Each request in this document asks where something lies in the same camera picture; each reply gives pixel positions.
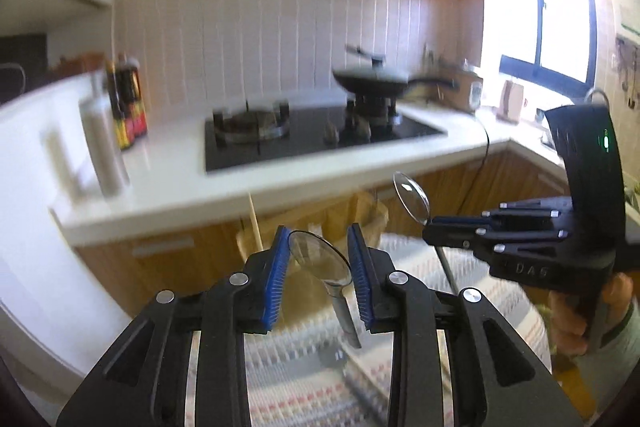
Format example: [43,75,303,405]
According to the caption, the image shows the dark framed window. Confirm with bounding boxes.
[500,0,598,88]

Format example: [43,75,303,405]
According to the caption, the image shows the white kitchen counter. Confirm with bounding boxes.
[50,84,568,248]

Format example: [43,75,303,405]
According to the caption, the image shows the wooden chopstick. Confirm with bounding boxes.
[247,191,265,254]

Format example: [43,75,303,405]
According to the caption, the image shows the wooden lower cabinets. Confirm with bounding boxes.
[75,142,571,318]

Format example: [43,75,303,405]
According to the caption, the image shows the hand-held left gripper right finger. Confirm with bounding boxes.
[346,223,586,427]

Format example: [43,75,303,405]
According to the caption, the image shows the wooden utensil holder basket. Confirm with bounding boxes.
[236,196,391,268]

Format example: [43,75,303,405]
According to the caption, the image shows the black wok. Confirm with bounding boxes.
[332,68,460,100]

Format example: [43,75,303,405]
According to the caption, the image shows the person's right forearm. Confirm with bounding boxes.
[575,302,640,413]

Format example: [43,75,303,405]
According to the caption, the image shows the black gas stove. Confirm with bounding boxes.
[204,99,447,175]

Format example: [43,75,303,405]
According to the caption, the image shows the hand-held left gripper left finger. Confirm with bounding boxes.
[55,225,293,427]

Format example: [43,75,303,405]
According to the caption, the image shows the black power cable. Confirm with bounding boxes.
[457,107,493,212]

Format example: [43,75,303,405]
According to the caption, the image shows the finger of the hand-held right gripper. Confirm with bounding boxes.
[429,198,575,229]
[421,222,577,259]

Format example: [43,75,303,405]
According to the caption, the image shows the brown rice cooker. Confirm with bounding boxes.
[440,59,485,114]

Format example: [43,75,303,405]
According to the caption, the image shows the clear spoon with grey handle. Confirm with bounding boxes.
[287,230,363,349]
[393,171,458,297]

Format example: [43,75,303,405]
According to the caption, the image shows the striped woven table mat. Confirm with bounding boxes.
[245,232,553,427]

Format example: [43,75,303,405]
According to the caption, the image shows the dark sauce bottle red label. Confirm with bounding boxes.
[122,56,148,138]

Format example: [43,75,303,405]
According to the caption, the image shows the person's right hand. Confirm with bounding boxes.
[547,273,635,356]

